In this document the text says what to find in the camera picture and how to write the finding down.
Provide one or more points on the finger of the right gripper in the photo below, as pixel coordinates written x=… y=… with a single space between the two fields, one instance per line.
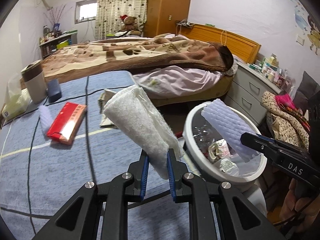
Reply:
x=261 y=144

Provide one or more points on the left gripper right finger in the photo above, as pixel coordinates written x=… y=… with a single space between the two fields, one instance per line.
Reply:
x=216 y=211

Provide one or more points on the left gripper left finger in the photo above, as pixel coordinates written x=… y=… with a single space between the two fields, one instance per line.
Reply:
x=100 y=210

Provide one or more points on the lilac ribbed foam sheet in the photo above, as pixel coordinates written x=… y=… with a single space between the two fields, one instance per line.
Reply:
x=230 y=126

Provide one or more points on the white towel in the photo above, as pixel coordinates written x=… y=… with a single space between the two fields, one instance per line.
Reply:
x=135 y=115

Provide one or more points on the white blue yogurt cup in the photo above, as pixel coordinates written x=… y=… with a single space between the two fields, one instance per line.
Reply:
x=228 y=167

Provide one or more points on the printed paper cup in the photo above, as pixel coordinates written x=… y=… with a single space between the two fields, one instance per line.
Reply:
x=218 y=150

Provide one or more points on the white round trash bin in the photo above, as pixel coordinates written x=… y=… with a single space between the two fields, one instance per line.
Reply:
x=212 y=132

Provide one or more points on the person's right hand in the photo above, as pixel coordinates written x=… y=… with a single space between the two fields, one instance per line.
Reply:
x=292 y=204

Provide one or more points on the floral clothes pile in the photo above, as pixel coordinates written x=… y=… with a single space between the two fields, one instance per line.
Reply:
x=285 y=126

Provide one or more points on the grey drawer dresser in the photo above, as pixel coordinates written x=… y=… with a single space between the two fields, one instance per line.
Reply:
x=246 y=91

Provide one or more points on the blue striped table cloth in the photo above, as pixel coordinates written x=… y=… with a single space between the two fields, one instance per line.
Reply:
x=38 y=175

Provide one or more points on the red flat box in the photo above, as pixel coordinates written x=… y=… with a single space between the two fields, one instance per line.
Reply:
x=67 y=123

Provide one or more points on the orange wooden headboard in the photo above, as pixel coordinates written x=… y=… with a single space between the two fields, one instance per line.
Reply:
x=242 y=47

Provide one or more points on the dark blue small box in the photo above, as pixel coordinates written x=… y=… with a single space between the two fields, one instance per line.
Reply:
x=54 y=90

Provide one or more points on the pink bed sheet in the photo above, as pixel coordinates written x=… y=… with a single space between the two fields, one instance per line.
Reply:
x=174 y=81

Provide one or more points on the tissue pack in plastic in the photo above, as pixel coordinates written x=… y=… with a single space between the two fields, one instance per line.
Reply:
x=16 y=98

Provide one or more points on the brown patterned blanket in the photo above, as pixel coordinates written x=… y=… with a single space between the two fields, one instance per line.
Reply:
x=135 y=55

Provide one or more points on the orange wooden wardrobe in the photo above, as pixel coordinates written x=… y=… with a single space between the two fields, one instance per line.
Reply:
x=164 y=15

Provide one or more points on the cluttered side shelf desk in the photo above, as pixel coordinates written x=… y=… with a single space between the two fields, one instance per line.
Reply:
x=55 y=41

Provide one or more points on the brown teddy bear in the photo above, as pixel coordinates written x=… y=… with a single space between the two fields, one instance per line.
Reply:
x=130 y=25

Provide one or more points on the patterned window curtain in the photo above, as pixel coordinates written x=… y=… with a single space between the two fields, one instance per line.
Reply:
x=109 y=12

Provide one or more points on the small wall window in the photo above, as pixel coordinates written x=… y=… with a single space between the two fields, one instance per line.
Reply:
x=85 y=10

